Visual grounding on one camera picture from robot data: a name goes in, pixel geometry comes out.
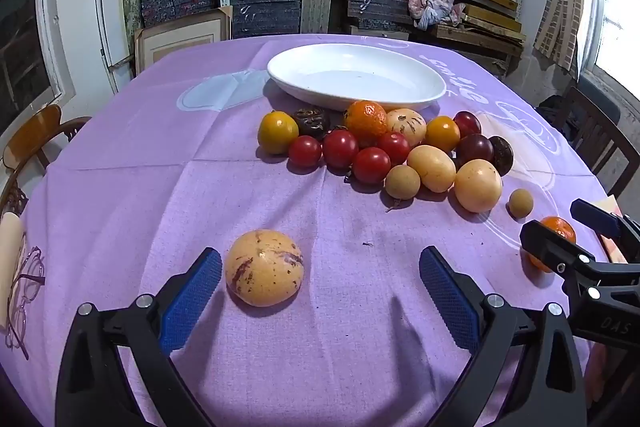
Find small mandarin orange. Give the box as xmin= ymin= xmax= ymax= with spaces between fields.
xmin=526 ymin=216 xmax=577 ymax=273

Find small tan longan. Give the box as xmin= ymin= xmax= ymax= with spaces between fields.
xmin=508 ymin=188 xmax=534 ymax=220

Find striped pepino melon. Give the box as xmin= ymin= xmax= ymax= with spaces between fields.
xmin=386 ymin=108 xmax=426 ymax=147
xmin=224 ymin=229 xmax=305 ymax=308

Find large yellow passion fruit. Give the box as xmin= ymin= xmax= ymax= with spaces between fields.
xmin=454 ymin=159 xmax=502 ymax=213

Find dark purple plum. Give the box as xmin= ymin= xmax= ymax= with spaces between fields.
xmin=456 ymin=133 xmax=494 ymax=168

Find red plum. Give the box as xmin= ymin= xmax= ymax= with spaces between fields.
xmin=454 ymin=110 xmax=482 ymax=139

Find red cherry tomato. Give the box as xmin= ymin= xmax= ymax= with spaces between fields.
xmin=288 ymin=135 xmax=322 ymax=169
xmin=322 ymin=129 xmax=359 ymax=170
xmin=376 ymin=132 xmax=411 ymax=166
xmin=352 ymin=147 xmax=392 ymax=185

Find large mandarin orange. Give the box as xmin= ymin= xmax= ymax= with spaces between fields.
xmin=343 ymin=100 xmax=387 ymax=148

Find dark wrinkled purple fruit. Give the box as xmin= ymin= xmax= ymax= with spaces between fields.
xmin=293 ymin=107 xmax=331 ymax=140

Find dark passion fruit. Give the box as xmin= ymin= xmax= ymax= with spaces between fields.
xmin=489 ymin=135 xmax=514 ymax=176

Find dark wooden chair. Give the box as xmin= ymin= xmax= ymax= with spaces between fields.
xmin=552 ymin=87 xmax=639 ymax=198

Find purple printed tablecloth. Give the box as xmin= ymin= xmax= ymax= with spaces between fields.
xmin=4 ymin=33 xmax=626 ymax=427

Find eyeglasses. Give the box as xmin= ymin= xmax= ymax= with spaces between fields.
xmin=6 ymin=246 xmax=46 ymax=361

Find white oval plate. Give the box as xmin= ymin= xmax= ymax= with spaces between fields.
xmin=267 ymin=43 xmax=447 ymax=112

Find framed picture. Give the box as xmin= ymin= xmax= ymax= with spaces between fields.
xmin=134 ymin=5 xmax=233 ymax=75

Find crumpled pink cloth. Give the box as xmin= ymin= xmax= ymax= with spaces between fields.
xmin=407 ymin=0 xmax=466 ymax=30

